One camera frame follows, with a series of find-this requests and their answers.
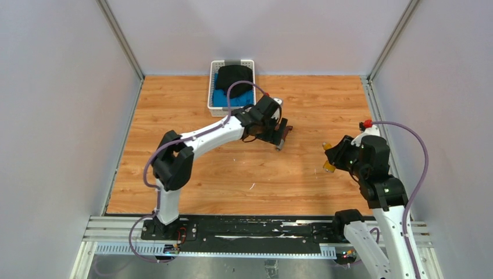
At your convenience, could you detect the brown faucet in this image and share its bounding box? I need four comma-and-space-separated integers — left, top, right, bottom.
276, 126, 293, 151

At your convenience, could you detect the yellow brass faucet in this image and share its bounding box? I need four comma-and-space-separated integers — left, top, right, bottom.
322, 142, 336, 173

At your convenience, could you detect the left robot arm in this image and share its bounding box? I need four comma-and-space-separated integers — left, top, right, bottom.
149, 95, 287, 240

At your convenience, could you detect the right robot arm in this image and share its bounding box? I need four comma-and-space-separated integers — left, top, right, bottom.
323, 135, 428, 278

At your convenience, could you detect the blue cloth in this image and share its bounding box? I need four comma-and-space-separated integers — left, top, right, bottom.
212, 73, 255, 107

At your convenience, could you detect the black cloth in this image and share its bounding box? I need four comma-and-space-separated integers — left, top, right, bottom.
215, 65, 253, 99

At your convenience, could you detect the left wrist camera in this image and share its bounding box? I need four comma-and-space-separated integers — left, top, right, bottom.
273, 98, 283, 107

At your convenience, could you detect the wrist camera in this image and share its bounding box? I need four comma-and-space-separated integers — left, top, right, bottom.
273, 98, 283, 107
351, 125, 381, 147

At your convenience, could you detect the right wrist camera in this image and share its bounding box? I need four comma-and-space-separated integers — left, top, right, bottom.
351, 125, 381, 147

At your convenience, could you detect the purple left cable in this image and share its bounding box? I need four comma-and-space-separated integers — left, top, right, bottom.
128, 80, 270, 264

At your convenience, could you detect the purple cable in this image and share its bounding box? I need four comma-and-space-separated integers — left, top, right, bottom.
128, 80, 270, 264
359, 119, 430, 279

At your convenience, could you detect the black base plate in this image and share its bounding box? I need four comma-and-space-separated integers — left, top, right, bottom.
138, 214, 348, 255

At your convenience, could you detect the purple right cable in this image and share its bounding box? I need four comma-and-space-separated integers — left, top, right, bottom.
359, 119, 430, 279

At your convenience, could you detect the aluminium frame rail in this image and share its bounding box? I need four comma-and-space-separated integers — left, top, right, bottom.
83, 215, 434, 259

